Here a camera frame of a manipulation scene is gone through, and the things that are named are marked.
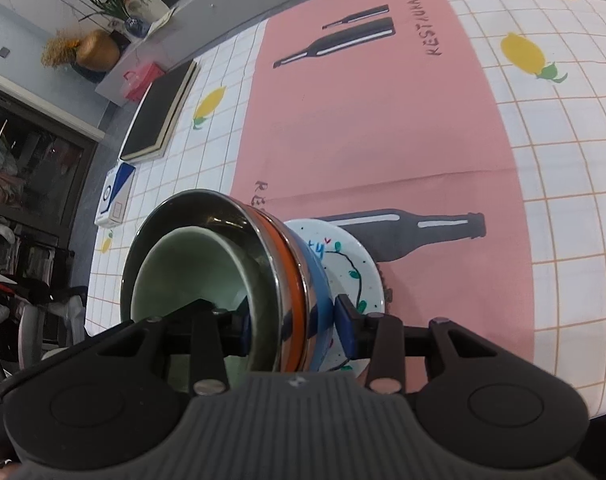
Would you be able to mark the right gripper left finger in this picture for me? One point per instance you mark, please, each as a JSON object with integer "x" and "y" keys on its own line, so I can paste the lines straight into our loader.
{"x": 201, "y": 337}

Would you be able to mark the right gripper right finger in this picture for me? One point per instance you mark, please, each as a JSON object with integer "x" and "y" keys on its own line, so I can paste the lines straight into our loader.
{"x": 377, "y": 337}

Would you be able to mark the blue steel bowl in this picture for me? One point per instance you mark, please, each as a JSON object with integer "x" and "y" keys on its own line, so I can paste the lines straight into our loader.
{"x": 320, "y": 319}

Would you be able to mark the green ceramic bowl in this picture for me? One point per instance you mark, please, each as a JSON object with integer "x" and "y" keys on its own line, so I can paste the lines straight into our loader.
{"x": 193, "y": 263}

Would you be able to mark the white painted fruit plate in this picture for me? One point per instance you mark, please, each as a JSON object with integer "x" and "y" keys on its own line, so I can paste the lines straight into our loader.
{"x": 349, "y": 270}

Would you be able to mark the orange steel bowl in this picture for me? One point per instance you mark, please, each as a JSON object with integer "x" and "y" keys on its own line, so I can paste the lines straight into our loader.
{"x": 261, "y": 237}

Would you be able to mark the large clear glass plate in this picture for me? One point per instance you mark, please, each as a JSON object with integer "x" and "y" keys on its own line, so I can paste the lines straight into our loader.
{"x": 387, "y": 291}

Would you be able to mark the person's left hand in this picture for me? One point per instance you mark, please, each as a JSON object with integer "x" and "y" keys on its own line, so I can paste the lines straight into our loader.
{"x": 7, "y": 469}

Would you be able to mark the white blue box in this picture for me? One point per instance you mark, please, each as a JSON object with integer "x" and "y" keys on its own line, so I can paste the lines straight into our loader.
{"x": 114, "y": 196}

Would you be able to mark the pink restaurant placemat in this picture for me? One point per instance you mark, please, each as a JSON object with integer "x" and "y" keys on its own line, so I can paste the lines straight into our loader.
{"x": 360, "y": 105}

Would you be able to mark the black notebook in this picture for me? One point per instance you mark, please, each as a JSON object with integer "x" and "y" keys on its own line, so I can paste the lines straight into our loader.
{"x": 157, "y": 114}

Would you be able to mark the pink storage box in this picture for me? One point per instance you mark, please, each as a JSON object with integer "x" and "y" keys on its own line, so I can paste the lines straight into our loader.
{"x": 138, "y": 80}

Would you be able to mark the gold vase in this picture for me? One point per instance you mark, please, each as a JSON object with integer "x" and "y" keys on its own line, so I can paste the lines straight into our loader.
{"x": 98, "y": 52}

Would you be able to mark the blue vase with plant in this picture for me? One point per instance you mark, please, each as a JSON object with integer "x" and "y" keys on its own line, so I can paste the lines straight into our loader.
{"x": 117, "y": 10}

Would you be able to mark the checked lemon tablecloth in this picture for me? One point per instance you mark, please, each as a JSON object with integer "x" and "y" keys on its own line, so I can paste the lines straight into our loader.
{"x": 545, "y": 62}

